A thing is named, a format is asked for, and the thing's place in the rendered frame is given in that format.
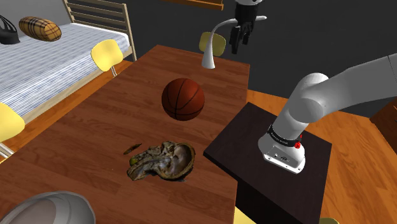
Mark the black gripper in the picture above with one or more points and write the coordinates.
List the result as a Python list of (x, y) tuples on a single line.
[(246, 14)]

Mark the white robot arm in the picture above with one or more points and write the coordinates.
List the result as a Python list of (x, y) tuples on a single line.
[(310, 102)]

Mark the yellow chair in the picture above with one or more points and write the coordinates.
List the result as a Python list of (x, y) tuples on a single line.
[(106, 54), (242, 217), (218, 45), (328, 221), (9, 124)]

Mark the white curved desk lamp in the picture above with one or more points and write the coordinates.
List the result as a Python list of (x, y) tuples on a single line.
[(208, 59)]

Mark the brown basketball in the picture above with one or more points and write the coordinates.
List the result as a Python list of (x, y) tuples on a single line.
[(183, 99)]

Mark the brown crumpled shell object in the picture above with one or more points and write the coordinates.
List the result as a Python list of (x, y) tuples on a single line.
[(167, 163)]

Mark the dark robot stand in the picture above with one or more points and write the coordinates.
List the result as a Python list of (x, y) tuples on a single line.
[(273, 189)]

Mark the small brown scrap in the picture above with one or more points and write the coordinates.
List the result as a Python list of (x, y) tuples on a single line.
[(132, 149)]

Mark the wooden table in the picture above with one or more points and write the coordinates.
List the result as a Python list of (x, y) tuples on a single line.
[(102, 124)]

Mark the wooden cabinet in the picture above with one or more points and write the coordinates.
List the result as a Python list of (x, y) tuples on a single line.
[(386, 121)]

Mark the plaid bolster pillow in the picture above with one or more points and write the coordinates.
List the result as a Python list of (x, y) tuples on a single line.
[(40, 29)]

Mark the bed with striped mattress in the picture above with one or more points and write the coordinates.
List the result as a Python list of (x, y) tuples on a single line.
[(40, 71)]

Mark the black handbag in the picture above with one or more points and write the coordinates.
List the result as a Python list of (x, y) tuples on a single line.
[(7, 35)]

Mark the grey bowl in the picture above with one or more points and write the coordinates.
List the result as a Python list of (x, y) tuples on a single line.
[(46, 209)]

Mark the wooden wall shelf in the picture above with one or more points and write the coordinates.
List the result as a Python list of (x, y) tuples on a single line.
[(198, 3)]

